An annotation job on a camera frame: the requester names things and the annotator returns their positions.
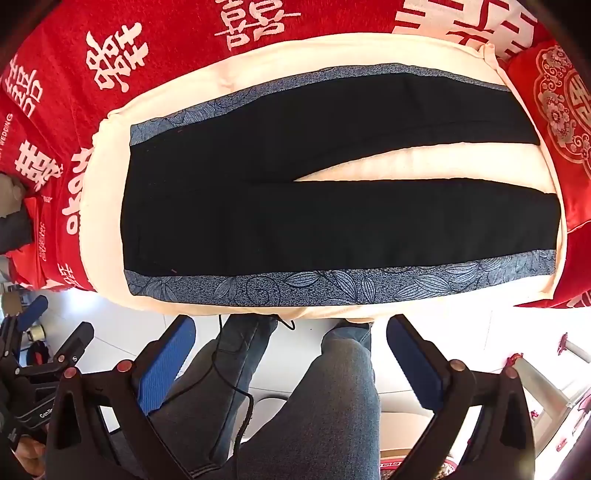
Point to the red floral pillow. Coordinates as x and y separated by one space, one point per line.
549 152

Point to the beige cloth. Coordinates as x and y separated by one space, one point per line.
10 194

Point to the red printed blanket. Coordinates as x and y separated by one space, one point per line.
184 60

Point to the black pants with blue stripes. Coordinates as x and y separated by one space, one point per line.
323 230

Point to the person's left leg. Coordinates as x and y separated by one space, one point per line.
207 397

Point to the person's legs in jeans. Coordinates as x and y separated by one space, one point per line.
323 406

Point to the silver metal stand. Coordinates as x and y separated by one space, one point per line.
540 383

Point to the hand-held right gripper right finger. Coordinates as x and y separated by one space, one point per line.
415 364

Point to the dark grey cloth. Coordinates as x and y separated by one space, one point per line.
16 233

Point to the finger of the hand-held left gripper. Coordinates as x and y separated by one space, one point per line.
74 341
34 309

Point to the cream blanket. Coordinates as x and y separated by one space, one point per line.
415 161

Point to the person's left hand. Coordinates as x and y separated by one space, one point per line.
27 457

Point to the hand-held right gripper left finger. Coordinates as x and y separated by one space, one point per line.
166 364

